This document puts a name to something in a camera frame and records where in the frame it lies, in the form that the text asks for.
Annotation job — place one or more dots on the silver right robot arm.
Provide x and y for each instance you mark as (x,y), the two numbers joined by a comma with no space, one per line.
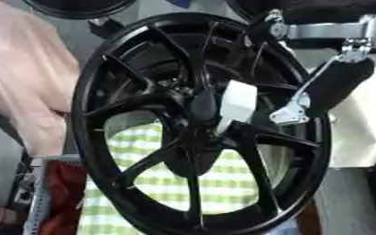
(325,30)

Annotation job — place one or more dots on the black spoked wheel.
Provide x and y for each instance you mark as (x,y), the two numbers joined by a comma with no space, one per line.
(143,101)

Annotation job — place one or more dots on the red bag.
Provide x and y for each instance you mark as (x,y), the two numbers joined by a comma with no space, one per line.
(63,199)

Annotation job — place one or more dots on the black round tire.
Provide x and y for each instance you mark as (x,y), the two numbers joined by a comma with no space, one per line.
(79,7)

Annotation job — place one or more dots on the black device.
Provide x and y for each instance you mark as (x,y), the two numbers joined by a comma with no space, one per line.
(23,186)

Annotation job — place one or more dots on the grey perforated metal frame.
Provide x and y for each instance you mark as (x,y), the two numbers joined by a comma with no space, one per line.
(37,195)

